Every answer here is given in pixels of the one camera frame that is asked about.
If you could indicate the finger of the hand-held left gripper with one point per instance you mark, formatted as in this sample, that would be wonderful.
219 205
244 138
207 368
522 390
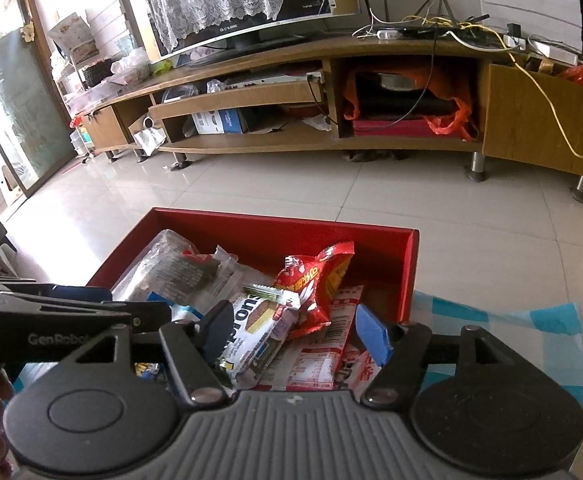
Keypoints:
61 294
146 316

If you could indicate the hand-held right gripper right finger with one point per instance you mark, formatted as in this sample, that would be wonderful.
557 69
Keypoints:
371 332

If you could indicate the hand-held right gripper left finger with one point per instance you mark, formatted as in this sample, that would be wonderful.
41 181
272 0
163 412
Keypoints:
216 330

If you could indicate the white wafer packet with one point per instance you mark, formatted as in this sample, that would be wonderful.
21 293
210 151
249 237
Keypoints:
256 330

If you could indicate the yellow waffle packet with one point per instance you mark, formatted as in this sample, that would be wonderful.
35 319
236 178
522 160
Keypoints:
149 370

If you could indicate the dark clear snack packet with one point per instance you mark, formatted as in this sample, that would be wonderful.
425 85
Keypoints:
181 270

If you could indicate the red white spicy strip packet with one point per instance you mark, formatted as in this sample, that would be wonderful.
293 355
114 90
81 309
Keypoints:
316 365

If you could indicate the red candy packet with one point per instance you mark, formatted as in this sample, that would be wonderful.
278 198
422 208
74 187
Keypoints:
316 280

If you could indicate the red cardboard box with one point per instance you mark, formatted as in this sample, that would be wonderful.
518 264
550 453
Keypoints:
271 230

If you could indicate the blue white checked tablecloth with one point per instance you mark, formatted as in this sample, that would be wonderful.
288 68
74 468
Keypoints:
496 340

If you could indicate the white storage cart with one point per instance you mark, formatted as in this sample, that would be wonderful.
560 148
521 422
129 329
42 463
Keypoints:
78 135

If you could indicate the small open cardboard box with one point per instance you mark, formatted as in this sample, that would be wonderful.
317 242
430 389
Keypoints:
146 135

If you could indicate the flat red box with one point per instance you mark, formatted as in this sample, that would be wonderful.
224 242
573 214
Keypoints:
396 127

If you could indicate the blue white box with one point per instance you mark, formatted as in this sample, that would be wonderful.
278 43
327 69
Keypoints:
221 122

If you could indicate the white plastic bag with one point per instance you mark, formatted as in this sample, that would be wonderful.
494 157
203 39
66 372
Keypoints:
131 65

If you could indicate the orange plastic bag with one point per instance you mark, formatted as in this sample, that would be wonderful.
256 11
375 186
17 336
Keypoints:
464 110

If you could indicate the steel bowl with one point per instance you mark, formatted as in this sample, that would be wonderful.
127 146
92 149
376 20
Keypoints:
396 82

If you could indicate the white set-top box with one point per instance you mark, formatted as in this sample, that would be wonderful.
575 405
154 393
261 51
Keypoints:
271 80

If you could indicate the printed carton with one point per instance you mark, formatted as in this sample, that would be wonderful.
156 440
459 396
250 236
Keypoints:
71 32

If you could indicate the wooden TV stand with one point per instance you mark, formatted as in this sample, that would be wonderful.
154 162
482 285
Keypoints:
521 110

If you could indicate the white power strip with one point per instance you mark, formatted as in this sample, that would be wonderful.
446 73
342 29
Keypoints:
389 34

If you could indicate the black router with antennas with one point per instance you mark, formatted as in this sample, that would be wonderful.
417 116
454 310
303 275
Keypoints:
421 30

